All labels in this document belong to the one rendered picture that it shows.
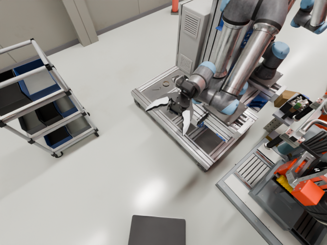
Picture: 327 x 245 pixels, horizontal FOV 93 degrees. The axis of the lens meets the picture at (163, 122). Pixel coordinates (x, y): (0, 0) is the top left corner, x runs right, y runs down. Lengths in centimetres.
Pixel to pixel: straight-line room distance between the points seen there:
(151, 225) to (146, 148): 81
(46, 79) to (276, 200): 212
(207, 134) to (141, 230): 103
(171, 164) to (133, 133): 59
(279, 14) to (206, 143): 120
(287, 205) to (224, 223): 53
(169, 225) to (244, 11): 129
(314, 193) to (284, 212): 72
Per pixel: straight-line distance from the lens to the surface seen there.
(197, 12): 114
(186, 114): 53
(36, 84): 159
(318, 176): 103
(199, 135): 166
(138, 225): 134
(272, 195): 172
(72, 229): 185
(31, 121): 179
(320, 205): 109
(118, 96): 229
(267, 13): 76
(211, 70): 69
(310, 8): 160
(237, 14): 80
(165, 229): 133
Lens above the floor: 167
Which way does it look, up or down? 58 degrees down
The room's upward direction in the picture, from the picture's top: straight up
